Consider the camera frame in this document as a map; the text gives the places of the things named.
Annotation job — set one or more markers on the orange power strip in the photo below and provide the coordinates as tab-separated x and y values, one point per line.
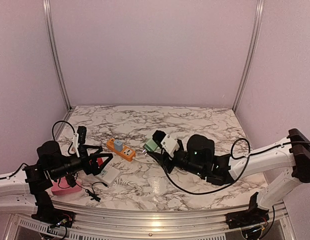
127	153

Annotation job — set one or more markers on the left aluminium frame post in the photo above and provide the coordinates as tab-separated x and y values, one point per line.
54	52

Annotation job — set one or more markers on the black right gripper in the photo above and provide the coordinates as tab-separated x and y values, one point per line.
163	161

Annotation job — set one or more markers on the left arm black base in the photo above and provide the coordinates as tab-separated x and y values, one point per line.
47	213

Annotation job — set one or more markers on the white multicolour power strip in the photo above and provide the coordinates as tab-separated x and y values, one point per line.
108	175

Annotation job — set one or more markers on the right aluminium frame post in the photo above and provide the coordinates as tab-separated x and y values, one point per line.
250	54

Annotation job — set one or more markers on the pink triangular power strip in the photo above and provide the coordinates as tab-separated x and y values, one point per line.
61	188

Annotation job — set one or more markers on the aluminium front rail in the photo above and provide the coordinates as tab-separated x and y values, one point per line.
93	223

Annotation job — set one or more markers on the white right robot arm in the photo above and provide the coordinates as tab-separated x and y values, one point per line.
288	157

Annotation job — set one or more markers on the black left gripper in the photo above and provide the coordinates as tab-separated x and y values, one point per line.
94	169

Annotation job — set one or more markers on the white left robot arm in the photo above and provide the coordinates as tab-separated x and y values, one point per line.
30	179

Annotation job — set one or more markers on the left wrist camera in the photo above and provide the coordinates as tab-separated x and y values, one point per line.
79	138

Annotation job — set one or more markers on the black power adapter with cable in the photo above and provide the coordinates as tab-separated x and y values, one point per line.
72	182

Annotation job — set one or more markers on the aluminium frame post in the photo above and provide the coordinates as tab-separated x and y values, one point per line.
250	54
54	52

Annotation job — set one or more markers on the red cube socket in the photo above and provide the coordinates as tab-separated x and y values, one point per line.
98	165

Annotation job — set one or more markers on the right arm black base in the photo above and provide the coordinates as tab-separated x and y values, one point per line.
251	216

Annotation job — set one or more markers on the green plug adapter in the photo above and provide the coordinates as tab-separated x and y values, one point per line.
150	146

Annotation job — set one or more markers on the light blue plug adapter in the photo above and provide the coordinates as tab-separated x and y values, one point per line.
118	145

